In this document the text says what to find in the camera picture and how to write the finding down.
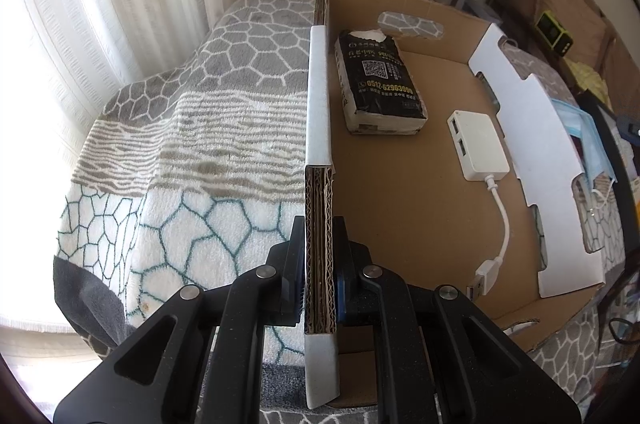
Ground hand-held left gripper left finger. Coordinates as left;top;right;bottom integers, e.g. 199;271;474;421
52;216;306;424

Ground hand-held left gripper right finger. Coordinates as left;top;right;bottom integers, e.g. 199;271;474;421
332;216;583;424

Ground cardboard box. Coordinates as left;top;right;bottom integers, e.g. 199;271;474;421
302;0;606;410

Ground grey white patterned blanket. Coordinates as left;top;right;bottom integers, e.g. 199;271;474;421
52;0;631;424

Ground black tissue pack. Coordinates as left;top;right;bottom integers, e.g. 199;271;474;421
334;28;430;137

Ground blue face mask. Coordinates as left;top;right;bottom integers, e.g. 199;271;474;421
551;98;621;217

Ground green black device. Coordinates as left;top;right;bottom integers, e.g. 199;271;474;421
536;10;576;55

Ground white USB hub with cable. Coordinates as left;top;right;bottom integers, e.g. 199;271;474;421
446;110;511;302

